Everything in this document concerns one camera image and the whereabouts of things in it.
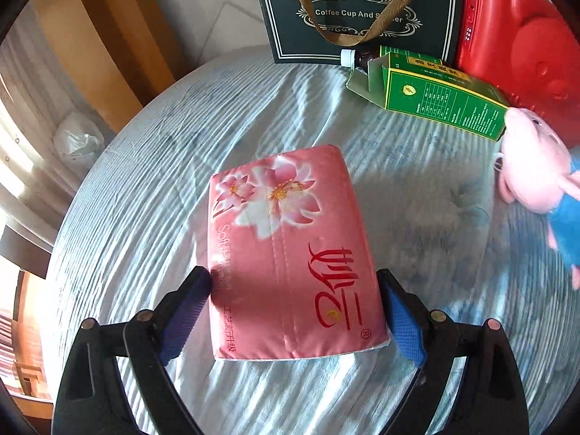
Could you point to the red bear suitcase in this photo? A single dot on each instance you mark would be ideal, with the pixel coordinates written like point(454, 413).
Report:
point(512, 31)

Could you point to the dark green gift bag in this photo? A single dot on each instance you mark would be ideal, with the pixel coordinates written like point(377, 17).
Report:
point(281, 18)

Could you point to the wooden frame post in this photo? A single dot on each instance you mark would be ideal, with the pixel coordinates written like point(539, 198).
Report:
point(104, 31)

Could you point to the pink pig plush blue shirt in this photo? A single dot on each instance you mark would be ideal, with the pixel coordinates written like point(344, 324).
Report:
point(539, 167)

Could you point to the clear plastic bag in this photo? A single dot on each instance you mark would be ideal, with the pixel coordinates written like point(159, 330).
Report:
point(77, 138)

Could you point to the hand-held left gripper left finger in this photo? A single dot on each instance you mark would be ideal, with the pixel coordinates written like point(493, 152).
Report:
point(181, 321)

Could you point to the pink tissue pack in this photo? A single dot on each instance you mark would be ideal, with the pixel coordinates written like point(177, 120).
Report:
point(290, 253)

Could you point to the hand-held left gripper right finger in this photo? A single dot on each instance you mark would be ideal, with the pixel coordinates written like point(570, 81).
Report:
point(405, 326)

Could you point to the brown bottle white cap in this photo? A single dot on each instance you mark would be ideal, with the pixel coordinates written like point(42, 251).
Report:
point(358, 58)

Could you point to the green medicine box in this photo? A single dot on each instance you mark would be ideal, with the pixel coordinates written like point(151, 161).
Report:
point(435, 95)

